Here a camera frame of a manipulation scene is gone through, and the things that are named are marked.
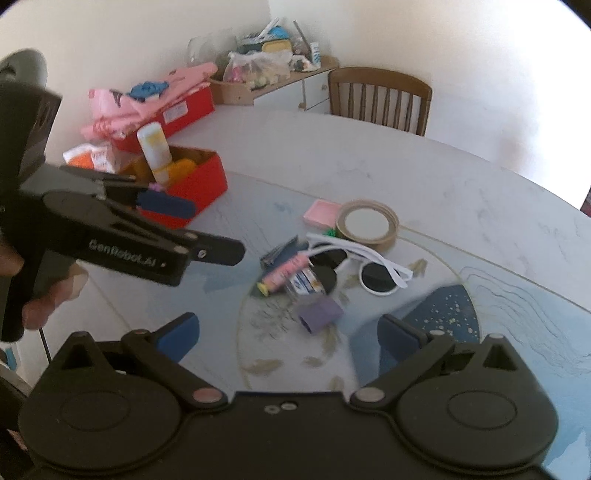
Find white wooden cabinet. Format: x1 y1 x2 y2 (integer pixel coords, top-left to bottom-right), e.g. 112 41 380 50
211 56 339 114

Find person left hand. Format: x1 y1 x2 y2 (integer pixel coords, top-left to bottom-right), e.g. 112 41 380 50
1 239 89 331

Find pink ridged soap dish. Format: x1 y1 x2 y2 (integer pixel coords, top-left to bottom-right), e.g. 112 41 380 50
303 199 342 229

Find orange fruit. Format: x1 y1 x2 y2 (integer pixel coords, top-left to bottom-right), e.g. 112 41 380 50
166 158 197 185

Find grey lamp shade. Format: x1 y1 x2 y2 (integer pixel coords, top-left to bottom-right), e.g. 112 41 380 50
0 49 47 88

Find purple block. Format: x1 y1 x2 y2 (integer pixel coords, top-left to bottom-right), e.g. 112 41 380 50
297 296 344 335

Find red cardboard box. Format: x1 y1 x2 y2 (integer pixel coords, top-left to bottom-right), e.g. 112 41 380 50
110 86 214 153

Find white yellow bottle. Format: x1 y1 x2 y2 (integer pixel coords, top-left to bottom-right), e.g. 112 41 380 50
136 122 172 186

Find plastic bag with items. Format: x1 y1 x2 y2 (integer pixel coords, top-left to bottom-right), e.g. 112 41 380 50
222 50 293 90

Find blue cloth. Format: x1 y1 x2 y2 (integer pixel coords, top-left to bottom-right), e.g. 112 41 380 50
126 81 169 103

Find white sunglasses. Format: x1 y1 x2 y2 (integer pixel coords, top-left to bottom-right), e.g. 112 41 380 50
305 233 414 297

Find small green object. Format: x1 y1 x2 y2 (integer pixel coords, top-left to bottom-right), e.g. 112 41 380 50
324 228 339 238

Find orange white packet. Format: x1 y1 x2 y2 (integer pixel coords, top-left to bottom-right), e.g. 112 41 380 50
62 143 134 173

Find red tin tray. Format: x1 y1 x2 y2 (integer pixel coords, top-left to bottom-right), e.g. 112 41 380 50
139 145 228 229

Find purple sheep toy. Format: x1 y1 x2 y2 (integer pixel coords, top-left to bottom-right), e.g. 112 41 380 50
148 183 166 192

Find clear glass jar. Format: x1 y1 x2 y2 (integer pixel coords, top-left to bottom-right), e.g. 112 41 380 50
186 33 235 72

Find beige tape roll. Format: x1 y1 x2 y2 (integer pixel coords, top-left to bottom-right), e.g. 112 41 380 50
335 199 400 253

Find wooden chair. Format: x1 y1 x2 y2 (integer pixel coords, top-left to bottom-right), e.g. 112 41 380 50
329 67 433 137

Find pink tube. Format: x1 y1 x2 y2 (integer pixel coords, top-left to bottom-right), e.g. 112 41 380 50
256 253 310 296

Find pink cloth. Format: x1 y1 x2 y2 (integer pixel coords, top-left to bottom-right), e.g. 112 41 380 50
80 63 217 141

